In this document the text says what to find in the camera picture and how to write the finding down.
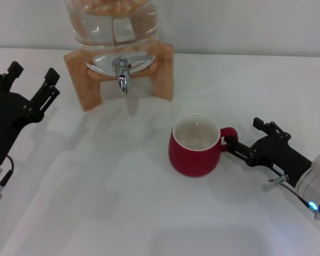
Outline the red cup white inside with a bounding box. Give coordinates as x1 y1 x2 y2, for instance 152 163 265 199
168 113 239 178

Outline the glass water dispenser jar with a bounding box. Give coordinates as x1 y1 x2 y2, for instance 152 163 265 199
65 0 161 77

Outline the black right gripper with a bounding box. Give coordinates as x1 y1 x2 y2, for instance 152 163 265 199
223 116 314 188

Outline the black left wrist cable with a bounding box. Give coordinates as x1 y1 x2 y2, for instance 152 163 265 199
0 155 15 193

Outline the wooden dispenser stand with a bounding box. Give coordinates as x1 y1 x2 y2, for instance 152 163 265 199
63 41 175 112

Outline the chrome faucet with lever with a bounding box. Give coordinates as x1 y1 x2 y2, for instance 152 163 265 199
111 55 153 95

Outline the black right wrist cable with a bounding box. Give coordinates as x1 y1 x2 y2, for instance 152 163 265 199
268 173 320 214

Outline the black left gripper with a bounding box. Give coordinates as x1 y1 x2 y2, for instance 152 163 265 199
0 61 61 165

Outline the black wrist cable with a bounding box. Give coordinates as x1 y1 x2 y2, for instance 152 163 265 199
0 155 15 193
268 173 320 214

